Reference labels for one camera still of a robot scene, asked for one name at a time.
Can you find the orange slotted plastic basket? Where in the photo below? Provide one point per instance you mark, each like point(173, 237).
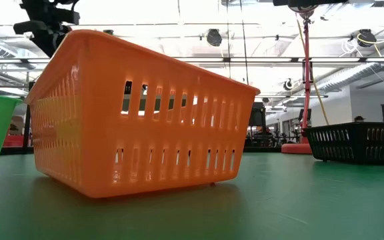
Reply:
point(95, 116)

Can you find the black slotted plastic basket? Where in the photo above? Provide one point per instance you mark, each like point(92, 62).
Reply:
point(355, 153)

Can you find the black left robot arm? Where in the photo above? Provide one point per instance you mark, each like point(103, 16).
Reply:
point(52, 10)

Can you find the red storage box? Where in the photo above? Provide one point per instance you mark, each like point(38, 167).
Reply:
point(12, 140)

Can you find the black background monitor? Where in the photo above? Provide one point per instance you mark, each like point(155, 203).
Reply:
point(258, 116)

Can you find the red desk lamp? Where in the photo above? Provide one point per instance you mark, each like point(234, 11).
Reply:
point(306, 106)

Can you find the green table mat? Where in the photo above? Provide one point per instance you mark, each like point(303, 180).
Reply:
point(278, 200)

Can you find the person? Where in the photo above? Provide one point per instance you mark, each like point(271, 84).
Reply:
point(359, 118)

